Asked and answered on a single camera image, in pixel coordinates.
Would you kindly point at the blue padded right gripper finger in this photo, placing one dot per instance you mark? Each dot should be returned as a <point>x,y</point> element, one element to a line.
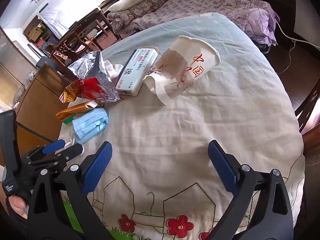
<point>272,217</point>
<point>59,207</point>

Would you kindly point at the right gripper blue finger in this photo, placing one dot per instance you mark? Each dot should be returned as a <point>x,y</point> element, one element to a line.
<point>53,147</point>

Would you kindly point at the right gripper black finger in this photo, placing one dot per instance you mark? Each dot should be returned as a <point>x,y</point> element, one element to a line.
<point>70,152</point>

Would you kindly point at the blue face mask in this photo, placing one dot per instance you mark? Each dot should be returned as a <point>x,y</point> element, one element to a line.
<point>90,124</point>

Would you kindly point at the orange green medicine box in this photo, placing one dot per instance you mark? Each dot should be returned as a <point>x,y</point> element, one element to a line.
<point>67,115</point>

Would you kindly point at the red silver snack bag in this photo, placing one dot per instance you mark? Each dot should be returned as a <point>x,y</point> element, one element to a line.
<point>92,80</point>

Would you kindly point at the white medicine box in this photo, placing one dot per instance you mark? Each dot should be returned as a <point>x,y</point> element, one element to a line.
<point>131,76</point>

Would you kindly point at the crushed white paper cup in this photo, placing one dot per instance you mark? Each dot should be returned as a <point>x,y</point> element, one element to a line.
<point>184,62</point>

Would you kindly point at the person's left hand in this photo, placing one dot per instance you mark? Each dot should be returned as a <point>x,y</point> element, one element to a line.
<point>18,205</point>

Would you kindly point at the brown wooden cabinet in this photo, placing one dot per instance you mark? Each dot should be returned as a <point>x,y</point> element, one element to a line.
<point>37,108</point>

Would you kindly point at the cartoon flower quilt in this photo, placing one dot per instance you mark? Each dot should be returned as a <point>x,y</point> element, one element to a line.
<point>160,182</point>

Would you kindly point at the wooden chair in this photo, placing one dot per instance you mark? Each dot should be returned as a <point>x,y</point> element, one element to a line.
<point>73,48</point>

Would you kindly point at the wooden bookshelf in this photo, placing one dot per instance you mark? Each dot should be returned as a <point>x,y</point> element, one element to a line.
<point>39,34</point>

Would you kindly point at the wooden dining table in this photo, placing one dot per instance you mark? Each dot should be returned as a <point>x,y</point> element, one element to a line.
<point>79,30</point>

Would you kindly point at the folded floral quilt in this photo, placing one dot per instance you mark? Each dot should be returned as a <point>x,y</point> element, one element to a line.
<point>122,22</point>

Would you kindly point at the white draped sheet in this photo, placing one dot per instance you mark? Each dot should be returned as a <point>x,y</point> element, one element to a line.
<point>60,15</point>

